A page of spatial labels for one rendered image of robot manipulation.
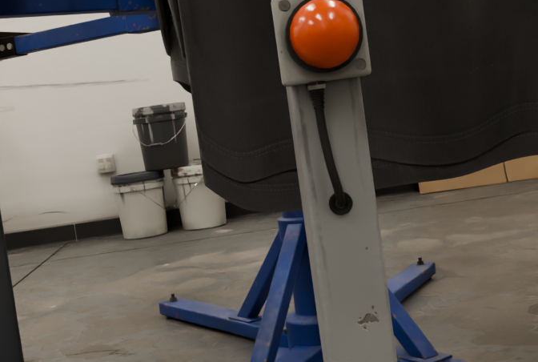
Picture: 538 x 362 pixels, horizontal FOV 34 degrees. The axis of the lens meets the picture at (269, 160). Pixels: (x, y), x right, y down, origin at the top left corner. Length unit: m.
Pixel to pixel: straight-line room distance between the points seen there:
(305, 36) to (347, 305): 0.16
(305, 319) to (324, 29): 1.72
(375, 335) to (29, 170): 5.08
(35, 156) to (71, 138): 0.24
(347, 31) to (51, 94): 5.08
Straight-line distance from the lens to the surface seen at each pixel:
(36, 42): 2.55
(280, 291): 1.98
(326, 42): 0.46
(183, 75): 0.86
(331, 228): 0.50
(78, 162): 5.49
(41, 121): 5.52
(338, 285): 0.51
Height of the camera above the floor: 0.61
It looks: 3 degrees down
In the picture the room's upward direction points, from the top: 8 degrees counter-clockwise
